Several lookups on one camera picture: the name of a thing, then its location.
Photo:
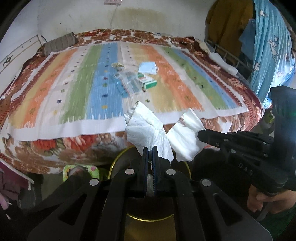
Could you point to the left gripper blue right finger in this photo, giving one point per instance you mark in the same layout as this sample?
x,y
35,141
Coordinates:
x,y
155,168

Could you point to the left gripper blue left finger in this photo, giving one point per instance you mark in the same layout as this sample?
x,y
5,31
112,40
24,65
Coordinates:
x,y
145,162

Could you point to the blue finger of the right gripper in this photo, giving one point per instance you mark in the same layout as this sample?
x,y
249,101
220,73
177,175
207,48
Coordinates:
x,y
216,139

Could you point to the white tissue paper sheets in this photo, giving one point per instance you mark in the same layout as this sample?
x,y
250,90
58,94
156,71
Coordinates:
x,y
144,129

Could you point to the green white medicine box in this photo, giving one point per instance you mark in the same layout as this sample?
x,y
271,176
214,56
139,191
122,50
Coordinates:
x,y
146,82

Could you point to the clear plastic blister packaging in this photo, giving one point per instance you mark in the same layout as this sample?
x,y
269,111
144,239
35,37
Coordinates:
x,y
128,83

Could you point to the yellow snack wrapper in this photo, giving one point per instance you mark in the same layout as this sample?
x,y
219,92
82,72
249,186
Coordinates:
x,y
118,66

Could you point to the black gold-rimmed trash bin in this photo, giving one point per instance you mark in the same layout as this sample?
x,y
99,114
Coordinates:
x,y
148,209

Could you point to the person's right hand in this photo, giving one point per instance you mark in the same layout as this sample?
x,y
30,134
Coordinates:
x,y
283,201

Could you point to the white folded cloth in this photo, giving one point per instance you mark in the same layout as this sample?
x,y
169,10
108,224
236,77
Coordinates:
x,y
218,60

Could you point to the brown floral blanket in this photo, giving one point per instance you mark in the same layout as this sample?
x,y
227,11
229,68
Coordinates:
x,y
50,156

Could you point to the striped multicolour bed mat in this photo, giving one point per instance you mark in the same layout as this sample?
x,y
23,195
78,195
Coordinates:
x,y
73,93

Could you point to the blue patterned hanging cloth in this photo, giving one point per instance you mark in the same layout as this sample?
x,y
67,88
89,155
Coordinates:
x,y
266,41

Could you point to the mustard yellow hanging garment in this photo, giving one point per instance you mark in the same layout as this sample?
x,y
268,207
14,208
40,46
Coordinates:
x,y
226,21

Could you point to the grey striped pillow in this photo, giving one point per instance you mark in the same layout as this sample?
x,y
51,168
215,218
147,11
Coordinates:
x,y
59,44

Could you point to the white wooden headboard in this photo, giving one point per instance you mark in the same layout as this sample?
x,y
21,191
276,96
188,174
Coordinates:
x,y
14,61

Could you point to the metal bed rail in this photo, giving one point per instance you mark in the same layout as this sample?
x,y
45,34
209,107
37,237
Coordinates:
x,y
242,63

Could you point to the pink wall power strip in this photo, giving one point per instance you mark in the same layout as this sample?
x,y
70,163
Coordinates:
x,y
113,2

